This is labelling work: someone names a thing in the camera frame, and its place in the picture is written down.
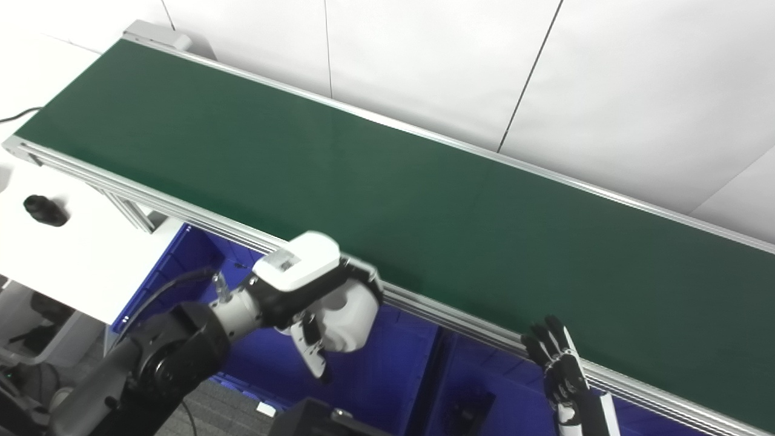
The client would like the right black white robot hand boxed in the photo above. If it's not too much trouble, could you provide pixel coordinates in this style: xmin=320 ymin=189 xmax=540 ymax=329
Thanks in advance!
xmin=521 ymin=315 xmax=621 ymax=436

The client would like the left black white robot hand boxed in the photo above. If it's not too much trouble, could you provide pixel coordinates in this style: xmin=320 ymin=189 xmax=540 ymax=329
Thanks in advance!
xmin=245 ymin=231 xmax=383 ymax=381

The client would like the white round plastic part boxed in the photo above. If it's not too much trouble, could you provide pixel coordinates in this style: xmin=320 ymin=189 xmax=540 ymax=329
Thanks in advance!
xmin=315 ymin=282 xmax=379 ymax=353

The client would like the blue plastic bin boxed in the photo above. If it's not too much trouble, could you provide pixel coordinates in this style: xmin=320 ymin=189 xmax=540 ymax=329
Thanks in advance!
xmin=112 ymin=223 xmax=443 ymax=436
xmin=424 ymin=330 xmax=709 ymax=436

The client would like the black plastic part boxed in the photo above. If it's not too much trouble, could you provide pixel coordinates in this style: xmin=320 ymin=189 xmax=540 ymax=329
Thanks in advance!
xmin=445 ymin=388 xmax=497 ymax=436
xmin=23 ymin=194 xmax=68 ymax=227

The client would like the green conveyor belt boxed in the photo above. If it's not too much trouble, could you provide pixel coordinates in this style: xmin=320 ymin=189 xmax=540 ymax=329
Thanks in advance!
xmin=15 ymin=39 xmax=775 ymax=434
xmin=2 ymin=19 xmax=775 ymax=436

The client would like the black robot torso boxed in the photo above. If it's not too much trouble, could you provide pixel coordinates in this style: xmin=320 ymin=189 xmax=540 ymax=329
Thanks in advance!
xmin=269 ymin=397 xmax=388 ymax=436

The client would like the white table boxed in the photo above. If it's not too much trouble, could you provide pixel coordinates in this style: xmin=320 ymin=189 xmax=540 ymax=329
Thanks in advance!
xmin=0 ymin=145 xmax=185 ymax=326

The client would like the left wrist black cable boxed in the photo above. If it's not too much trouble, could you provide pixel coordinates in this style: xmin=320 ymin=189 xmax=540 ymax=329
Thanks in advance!
xmin=112 ymin=266 xmax=235 ymax=358

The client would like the thin black floor cable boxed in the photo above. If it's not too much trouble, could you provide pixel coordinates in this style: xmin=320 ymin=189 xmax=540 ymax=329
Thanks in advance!
xmin=0 ymin=107 xmax=44 ymax=124

